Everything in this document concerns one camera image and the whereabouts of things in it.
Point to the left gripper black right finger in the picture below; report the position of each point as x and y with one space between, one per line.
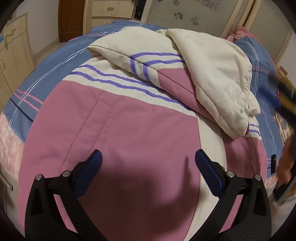
253 219

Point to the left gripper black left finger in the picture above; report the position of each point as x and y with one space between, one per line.
43 220

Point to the pink and cream hooded jacket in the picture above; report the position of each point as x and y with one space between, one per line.
141 194

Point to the wooden headboard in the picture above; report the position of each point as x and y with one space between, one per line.
282 74

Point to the blue plaid duvet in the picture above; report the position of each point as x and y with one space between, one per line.
46 74

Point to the pink quilt roll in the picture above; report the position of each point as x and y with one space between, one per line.
239 32

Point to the pink floral bed sheet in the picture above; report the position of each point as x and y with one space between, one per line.
11 149

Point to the light wood side cabinet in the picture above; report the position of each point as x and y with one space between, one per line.
15 55

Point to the wardrobe drawer unit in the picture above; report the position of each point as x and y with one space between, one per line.
98 13

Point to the brown wooden door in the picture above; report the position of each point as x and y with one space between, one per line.
70 19

